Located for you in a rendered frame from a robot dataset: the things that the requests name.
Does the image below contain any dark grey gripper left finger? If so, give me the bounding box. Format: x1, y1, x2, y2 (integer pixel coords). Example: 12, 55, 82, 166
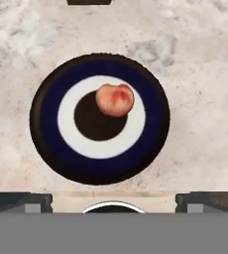
0, 191, 54, 214

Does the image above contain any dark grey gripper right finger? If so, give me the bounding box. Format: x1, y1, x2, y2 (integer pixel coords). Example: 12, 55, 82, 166
174, 190, 228, 214

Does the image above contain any blue and white round plate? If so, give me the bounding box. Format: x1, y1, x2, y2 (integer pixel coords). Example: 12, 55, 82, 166
29, 52, 171, 187

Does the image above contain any pink peach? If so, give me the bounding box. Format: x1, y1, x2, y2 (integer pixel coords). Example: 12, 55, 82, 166
94, 82, 135, 118

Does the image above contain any white rimmed dark round object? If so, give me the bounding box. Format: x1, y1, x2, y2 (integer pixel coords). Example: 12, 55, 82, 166
81, 200, 147, 214

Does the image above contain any dark blender base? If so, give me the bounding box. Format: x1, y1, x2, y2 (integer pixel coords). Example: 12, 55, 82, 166
66, 0, 113, 6

